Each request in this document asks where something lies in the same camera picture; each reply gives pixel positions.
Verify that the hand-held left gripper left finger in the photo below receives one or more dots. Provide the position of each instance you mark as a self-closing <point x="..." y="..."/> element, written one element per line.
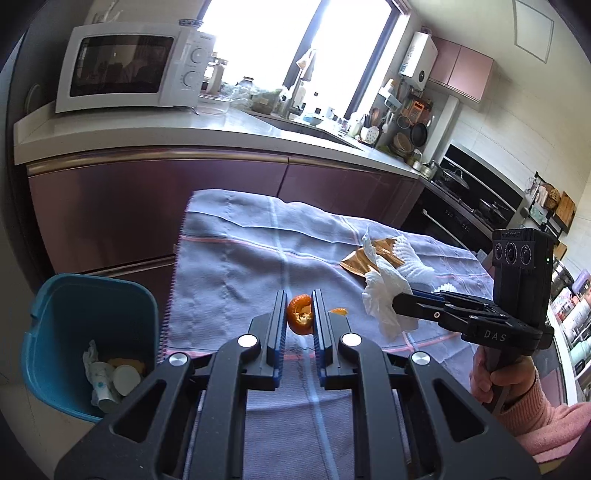
<point x="279" y="323"/>

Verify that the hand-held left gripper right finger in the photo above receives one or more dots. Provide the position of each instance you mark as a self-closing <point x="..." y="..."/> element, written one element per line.
<point x="318" y="323"/>

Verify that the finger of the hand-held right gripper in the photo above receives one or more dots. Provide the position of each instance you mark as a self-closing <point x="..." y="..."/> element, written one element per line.
<point x="455" y="302"/>
<point x="425" y="311"/>

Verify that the curled orange peel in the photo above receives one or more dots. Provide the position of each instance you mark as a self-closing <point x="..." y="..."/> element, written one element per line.
<point x="295" y="318"/>

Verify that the small orange peel piece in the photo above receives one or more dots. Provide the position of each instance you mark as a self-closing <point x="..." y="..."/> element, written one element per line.
<point x="338" y="312"/>

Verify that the white tissue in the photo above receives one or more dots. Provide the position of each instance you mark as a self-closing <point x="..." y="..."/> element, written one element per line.
<point x="383" y="295"/>

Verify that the brown snack wrapper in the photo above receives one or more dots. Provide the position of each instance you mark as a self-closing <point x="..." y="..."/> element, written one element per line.
<point x="358" y="263"/>

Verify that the white paper cup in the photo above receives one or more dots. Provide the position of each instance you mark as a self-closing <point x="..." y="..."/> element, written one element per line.
<point x="104" y="385"/>
<point x="127" y="379"/>

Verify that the teal plastic bin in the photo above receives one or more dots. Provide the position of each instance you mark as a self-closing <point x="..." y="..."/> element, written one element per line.
<point x="60" y="323"/>

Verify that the person's right forearm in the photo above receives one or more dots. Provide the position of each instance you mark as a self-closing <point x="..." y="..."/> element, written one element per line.
<point x="545" y="424"/>

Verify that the person's right hand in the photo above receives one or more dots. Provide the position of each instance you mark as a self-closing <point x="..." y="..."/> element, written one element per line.
<point x="521" y="378"/>

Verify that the cluttered storage shelf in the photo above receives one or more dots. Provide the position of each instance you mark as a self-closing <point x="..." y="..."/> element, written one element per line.
<point x="572" y="323"/>

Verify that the black built-in oven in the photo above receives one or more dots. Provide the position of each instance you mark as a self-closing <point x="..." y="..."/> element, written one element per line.
<point x="443" y="221"/>

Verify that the black cooking pot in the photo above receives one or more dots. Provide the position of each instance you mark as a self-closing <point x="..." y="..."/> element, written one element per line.
<point x="494" y="208"/>

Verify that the black storage rack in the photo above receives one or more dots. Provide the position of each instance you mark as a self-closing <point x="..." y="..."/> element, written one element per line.
<point x="540" y="203"/>

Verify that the wooden cutting board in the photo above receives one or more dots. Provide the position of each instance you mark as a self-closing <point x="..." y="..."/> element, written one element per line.
<point x="565" y="210"/>

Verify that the gas stove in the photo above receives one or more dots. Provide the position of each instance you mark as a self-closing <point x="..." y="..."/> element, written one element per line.
<point x="466" y="196"/>

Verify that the black range hood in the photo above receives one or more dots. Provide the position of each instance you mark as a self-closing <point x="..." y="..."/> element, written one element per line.
<point x="485" y="170"/>

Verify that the black wok with lid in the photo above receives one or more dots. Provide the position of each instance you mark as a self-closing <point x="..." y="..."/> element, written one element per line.
<point x="452" y="179"/>

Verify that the small metal kettle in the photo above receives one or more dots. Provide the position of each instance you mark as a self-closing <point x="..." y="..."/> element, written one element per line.
<point x="428" y="169"/>

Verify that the stack of bowls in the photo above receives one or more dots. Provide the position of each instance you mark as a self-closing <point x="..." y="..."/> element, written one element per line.
<point x="402" y="144"/>

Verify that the pink base cabinets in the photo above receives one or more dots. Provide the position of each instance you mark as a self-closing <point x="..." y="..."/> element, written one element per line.
<point x="161" y="198"/>

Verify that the hanging frying pan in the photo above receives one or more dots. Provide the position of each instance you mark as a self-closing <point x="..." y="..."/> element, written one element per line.
<point x="419" y="134"/>

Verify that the white dotted utensil holder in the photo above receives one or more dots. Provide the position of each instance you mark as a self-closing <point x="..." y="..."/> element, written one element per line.
<point x="370" y="134"/>

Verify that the hanging metal strainer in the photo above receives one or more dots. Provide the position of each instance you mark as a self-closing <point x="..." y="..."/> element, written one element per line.
<point x="404" y="122"/>

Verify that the steel kitchen sink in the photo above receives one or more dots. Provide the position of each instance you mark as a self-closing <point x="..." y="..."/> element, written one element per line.
<point x="304" y="129"/>

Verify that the bag of dried goods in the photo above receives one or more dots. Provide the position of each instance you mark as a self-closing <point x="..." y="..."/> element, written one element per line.
<point x="267" y="101"/>

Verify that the steel kitchen faucet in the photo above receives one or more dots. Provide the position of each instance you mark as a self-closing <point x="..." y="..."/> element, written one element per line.
<point x="295" y="99"/>

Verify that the clear glass bowl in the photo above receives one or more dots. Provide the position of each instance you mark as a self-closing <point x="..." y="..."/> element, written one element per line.
<point x="214" y="106"/>

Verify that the clear plastic bag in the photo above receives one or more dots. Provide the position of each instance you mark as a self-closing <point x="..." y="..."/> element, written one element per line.
<point x="238" y="97"/>

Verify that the white kitchen countertop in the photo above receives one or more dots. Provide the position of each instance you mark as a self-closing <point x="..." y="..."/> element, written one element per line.
<point x="138" y="127"/>

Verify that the glass jar with lid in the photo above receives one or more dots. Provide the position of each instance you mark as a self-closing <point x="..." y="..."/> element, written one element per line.
<point x="248" y="82"/>

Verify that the white water heater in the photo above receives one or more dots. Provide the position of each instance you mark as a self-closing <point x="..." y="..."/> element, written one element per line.
<point x="418" y="60"/>

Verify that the rag on faucet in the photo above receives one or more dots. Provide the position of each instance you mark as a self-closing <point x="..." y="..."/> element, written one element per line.
<point x="306" y="62"/>

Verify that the dark framed window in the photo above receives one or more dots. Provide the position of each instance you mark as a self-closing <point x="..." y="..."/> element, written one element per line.
<point x="258" y="41"/>

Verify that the white microwave oven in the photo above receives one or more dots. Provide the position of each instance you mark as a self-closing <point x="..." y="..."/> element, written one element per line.
<point x="120" y="64"/>

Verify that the blue and white bowl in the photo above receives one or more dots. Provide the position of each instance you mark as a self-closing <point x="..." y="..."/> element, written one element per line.
<point x="190" y="22"/>

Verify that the round grey disc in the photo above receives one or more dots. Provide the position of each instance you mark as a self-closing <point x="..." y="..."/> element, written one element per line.
<point x="34" y="98"/>

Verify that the wall mounted rack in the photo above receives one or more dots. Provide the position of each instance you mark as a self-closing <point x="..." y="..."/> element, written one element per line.
<point x="390" y="102"/>

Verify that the pink wall cabinet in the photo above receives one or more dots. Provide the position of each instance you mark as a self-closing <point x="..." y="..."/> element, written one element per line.
<point x="461" y="69"/>

